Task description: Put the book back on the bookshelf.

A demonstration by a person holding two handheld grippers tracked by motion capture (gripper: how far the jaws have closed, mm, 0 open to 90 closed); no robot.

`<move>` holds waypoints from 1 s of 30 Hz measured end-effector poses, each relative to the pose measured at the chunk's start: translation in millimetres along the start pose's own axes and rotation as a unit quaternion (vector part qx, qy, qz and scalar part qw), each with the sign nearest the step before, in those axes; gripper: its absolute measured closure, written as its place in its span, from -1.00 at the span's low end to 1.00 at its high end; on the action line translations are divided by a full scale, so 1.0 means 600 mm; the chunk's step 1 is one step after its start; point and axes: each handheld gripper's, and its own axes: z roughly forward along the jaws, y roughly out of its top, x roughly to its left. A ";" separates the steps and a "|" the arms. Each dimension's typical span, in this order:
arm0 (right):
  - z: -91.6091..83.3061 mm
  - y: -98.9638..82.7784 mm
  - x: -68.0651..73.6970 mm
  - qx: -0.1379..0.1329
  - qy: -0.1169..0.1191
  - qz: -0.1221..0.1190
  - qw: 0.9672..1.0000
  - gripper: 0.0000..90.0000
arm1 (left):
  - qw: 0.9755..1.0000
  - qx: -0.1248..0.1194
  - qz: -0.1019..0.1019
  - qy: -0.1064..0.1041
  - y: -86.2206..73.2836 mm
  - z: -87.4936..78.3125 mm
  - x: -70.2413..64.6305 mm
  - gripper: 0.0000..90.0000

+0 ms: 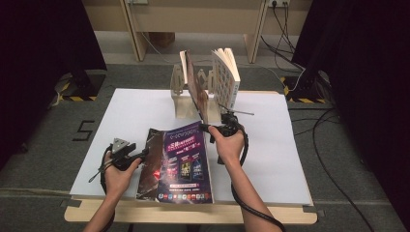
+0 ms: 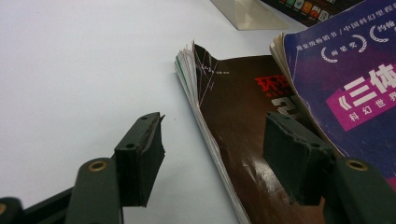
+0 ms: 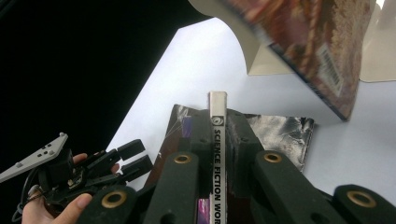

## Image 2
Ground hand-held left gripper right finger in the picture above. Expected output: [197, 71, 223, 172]
[262, 111, 337, 206]

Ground beige expandable book rack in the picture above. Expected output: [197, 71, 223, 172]
[209, 0, 289, 31]

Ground box with coloured icons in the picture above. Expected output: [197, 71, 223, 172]
[260, 0, 365, 28]

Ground dark brown cover book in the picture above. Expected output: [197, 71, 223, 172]
[174, 40, 344, 224]

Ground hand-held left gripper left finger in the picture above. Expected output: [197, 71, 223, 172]
[114, 111, 166, 208]

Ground white board sheet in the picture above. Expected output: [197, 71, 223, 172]
[0, 0, 307, 224]

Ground purple and red cover book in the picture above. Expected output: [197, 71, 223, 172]
[269, 0, 396, 188]

